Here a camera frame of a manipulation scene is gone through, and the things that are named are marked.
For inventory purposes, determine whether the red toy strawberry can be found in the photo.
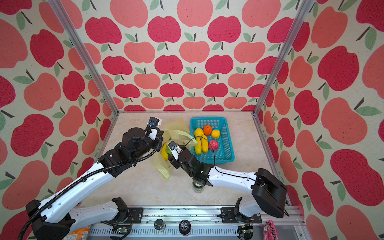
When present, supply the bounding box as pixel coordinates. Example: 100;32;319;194
209;140;219;152

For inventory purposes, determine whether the black round knob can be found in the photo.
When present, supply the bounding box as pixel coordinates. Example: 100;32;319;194
178;220;192;236

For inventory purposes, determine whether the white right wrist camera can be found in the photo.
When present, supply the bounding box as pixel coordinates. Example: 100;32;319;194
167;141;182;161

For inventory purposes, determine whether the yellow toy mango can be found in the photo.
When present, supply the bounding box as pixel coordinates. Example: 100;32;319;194
161;143;169;161

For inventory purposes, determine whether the aluminium front rail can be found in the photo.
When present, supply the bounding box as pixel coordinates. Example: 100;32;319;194
88;206;311;240

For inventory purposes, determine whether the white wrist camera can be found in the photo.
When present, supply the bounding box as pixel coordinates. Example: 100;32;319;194
146;117;162;141
167;141;182;161

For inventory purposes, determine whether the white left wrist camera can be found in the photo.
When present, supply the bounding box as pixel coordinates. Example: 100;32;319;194
146;117;162;141

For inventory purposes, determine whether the left aluminium corner post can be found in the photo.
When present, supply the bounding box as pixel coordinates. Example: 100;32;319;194
48;1;120;117

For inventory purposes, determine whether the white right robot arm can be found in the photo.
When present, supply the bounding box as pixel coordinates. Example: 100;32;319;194
171;147;288;222

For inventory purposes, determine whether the teal plastic basket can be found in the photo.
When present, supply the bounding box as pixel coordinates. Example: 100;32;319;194
190;117;235;165

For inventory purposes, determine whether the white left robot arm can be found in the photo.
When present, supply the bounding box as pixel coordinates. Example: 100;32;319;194
18;125;163;240

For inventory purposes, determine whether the yellow toy peach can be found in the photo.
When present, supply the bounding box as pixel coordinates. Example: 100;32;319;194
211;130;221;139

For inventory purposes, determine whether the green toy fruit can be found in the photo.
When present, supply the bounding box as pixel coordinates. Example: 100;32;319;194
166;146;173;156

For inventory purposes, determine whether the yellow toy corn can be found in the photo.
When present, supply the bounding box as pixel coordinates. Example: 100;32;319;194
195;137;202;155

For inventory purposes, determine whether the right aluminium corner post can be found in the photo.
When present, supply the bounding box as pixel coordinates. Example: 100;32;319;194
252;0;315;119

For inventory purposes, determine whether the yellow toy banana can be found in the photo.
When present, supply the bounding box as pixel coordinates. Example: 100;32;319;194
201;135;209;153

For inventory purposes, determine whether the orange snack packet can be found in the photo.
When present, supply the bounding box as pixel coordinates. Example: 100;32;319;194
63;225;91;240

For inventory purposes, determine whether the yellow toy fruit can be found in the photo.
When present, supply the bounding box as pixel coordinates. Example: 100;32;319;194
194;128;204;138

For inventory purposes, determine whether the black corrugated cable conduit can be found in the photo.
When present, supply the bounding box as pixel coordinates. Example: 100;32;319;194
17;125;164;240

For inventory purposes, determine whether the pink snack packet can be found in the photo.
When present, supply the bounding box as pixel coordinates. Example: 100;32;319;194
261;220;279;240

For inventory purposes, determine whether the orange toy tangerine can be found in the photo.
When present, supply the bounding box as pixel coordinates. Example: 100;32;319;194
203;125;213;136

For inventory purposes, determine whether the yellow plastic bag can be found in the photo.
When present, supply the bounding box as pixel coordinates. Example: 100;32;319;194
151;119;197;180

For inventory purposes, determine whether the grey round button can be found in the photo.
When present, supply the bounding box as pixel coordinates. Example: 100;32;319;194
154;219;166;232

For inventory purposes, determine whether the aluminium corner post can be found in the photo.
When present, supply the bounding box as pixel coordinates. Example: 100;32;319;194
252;0;315;119
48;1;120;117

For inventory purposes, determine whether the green drink can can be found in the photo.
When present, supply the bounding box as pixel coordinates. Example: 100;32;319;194
193;182;204;193

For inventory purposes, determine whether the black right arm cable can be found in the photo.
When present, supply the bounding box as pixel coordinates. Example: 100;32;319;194
182;136;290;217

